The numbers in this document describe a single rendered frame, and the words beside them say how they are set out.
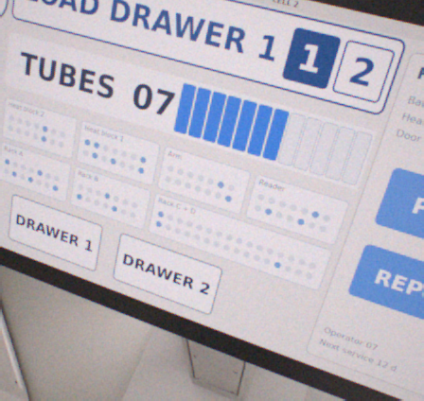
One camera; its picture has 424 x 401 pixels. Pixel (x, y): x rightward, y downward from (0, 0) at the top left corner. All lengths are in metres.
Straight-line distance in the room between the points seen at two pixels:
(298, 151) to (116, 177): 0.15
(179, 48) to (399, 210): 0.20
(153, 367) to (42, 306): 0.40
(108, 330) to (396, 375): 1.14
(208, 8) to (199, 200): 0.14
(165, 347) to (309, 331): 1.02
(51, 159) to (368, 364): 0.31
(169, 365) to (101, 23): 1.11
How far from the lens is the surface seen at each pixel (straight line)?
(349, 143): 0.35
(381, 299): 0.38
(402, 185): 0.35
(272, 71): 0.35
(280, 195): 0.36
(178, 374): 1.37
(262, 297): 0.39
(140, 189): 0.39
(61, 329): 1.51
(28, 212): 0.46
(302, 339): 0.41
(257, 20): 0.35
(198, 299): 0.41
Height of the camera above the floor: 1.38
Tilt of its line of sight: 57 degrees down
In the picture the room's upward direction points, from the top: straight up
